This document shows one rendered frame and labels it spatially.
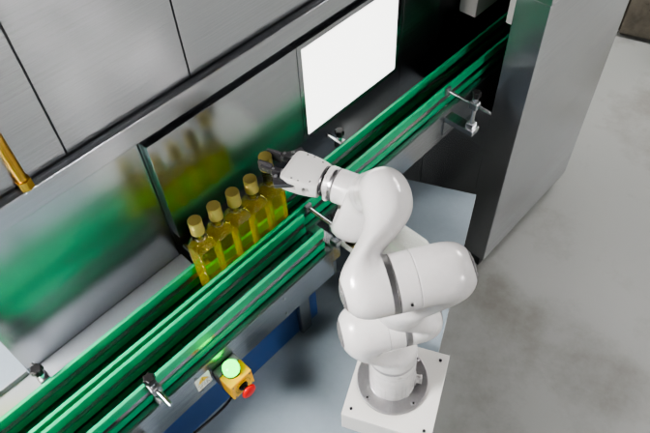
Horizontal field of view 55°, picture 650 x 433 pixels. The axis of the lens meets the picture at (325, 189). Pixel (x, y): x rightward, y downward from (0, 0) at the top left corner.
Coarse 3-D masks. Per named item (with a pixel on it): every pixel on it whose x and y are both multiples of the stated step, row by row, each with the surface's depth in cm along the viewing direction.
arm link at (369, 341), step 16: (352, 320) 135; (368, 320) 134; (352, 336) 134; (368, 336) 134; (384, 336) 134; (400, 336) 135; (352, 352) 136; (368, 352) 136; (384, 352) 138; (400, 352) 146; (416, 352) 149; (384, 368) 148; (400, 368) 147
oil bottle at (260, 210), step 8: (248, 200) 159; (256, 200) 158; (264, 200) 160; (248, 208) 159; (256, 208) 158; (264, 208) 161; (256, 216) 160; (264, 216) 163; (256, 224) 162; (264, 224) 165; (272, 224) 168; (256, 232) 165; (264, 232) 167
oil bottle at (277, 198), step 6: (258, 186) 163; (264, 186) 161; (264, 192) 161; (270, 192) 161; (276, 192) 162; (282, 192) 164; (270, 198) 161; (276, 198) 163; (282, 198) 165; (270, 204) 163; (276, 204) 164; (282, 204) 167; (270, 210) 165; (276, 210) 166; (282, 210) 168; (276, 216) 167; (282, 216) 170; (276, 222) 169
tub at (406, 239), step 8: (400, 232) 184; (408, 232) 181; (400, 240) 186; (408, 240) 183; (416, 240) 181; (424, 240) 179; (352, 248) 178; (392, 248) 186; (400, 248) 186; (408, 248) 186
